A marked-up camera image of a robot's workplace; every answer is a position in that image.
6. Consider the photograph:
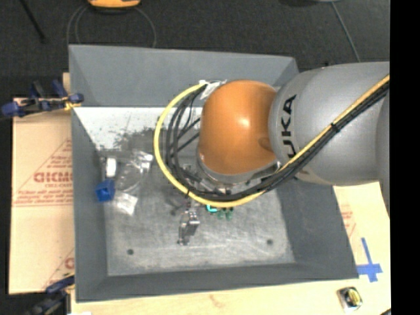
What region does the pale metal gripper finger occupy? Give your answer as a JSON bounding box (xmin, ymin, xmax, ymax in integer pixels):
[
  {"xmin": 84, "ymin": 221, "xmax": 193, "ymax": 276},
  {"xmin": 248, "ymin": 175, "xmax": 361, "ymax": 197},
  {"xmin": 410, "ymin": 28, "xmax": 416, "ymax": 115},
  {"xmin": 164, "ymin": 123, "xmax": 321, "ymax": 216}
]
[
  {"xmin": 185, "ymin": 213, "xmax": 201, "ymax": 244},
  {"xmin": 177, "ymin": 209, "xmax": 193, "ymax": 246}
]

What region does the grey metal bin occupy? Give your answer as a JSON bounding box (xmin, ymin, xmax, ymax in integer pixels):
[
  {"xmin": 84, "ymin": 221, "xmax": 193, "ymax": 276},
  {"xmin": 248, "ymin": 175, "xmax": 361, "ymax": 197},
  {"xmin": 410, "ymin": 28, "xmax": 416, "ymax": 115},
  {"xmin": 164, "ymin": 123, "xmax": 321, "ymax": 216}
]
[{"xmin": 68, "ymin": 44, "xmax": 359, "ymax": 302}]

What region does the clear plastic packet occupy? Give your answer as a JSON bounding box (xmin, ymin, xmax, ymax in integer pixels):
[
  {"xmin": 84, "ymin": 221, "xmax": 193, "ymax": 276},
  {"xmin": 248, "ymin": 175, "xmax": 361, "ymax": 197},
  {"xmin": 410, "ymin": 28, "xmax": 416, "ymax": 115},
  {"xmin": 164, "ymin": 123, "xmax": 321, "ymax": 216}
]
[{"xmin": 114, "ymin": 193, "xmax": 139, "ymax": 217}]

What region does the blue block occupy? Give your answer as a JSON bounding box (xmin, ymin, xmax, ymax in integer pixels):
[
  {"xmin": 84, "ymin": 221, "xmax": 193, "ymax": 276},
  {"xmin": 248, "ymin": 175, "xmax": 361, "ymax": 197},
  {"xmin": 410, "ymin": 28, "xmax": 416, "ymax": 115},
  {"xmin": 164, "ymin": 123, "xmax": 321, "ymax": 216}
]
[{"xmin": 94, "ymin": 178, "xmax": 116, "ymax": 203}]

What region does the brown cardboard board, red print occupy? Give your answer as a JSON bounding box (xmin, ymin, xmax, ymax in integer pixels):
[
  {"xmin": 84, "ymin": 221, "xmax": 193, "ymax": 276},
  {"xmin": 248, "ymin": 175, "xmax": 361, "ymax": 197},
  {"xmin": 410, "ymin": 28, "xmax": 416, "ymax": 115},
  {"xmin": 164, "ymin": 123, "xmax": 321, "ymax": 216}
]
[{"xmin": 8, "ymin": 108, "xmax": 390, "ymax": 295}]

